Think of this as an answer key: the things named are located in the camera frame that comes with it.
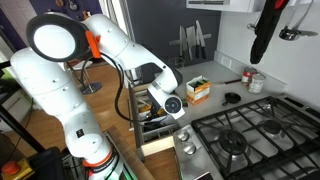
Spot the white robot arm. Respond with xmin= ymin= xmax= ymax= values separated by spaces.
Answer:
xmin=10 ymin=12 xmax=184 ymax=180

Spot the green mint tea packet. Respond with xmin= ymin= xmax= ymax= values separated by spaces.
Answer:
xmin=181 ymin=99 xmax=189 ymax=107

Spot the orange tea box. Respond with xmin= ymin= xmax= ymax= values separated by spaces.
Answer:
xmin=186 ymin=76 xmax=211 ymax=105

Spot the open utensil drawer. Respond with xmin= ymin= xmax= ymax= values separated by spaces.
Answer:
xmin=128 ymin=84 xmax=180 ymax=160

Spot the small black cast-iron pan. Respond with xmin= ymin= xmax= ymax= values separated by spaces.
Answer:
xmin=222 ymin=92 xmax=241 ymax=106

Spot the red label can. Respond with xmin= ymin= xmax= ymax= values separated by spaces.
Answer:
xmin=241 ymin=67 xmax=257 ymax=86

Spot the white label can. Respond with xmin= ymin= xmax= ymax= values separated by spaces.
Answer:
xmin=248 ymin=73 xmax=266 ymax=94

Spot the white upper cabinet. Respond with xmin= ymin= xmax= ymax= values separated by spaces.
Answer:
xmin=186 ymin=0 xmax=266 ymax=13

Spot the gas stove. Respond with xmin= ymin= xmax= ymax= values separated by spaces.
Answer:
xmin=174 ymin=96 xmax=320 ymax=180

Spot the hanging metal ladle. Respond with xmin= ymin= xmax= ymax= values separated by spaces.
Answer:
xmin=278 ymin=0 xmax=319 ymax=42

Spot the red emergency stop button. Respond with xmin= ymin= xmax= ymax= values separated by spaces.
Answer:
xmin=1 ymin=161 xmax=20 ymax=175

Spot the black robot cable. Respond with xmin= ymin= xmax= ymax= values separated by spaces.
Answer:
xmin=79 ymin=51 xmax=168 ymax=123

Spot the white wall outlet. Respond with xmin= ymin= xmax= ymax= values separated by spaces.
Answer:
xmin=221 ymin=56 xmax=232 ymax=68

